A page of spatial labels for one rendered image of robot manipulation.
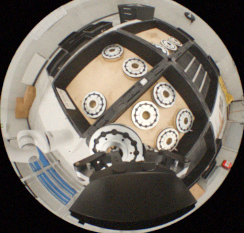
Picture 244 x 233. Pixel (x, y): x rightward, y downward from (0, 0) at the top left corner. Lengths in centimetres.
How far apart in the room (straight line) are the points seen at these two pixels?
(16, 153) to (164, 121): 53
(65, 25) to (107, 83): 300
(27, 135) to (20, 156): 10
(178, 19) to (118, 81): 337
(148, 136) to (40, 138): 43
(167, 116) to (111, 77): 28
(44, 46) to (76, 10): 152
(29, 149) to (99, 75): 41
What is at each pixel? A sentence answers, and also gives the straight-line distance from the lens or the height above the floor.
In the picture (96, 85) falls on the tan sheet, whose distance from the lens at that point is 37.
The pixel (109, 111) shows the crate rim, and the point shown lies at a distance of 23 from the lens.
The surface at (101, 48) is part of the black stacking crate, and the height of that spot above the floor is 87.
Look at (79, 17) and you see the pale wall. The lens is 335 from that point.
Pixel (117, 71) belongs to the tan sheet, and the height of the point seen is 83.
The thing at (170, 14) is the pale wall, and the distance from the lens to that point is 358.
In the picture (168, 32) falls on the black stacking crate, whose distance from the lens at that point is 73.
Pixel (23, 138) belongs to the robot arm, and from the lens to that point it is 33.
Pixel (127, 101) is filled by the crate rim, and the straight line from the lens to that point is 22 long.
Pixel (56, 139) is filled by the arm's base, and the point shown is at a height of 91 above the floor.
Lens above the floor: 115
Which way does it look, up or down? 85 degrees down
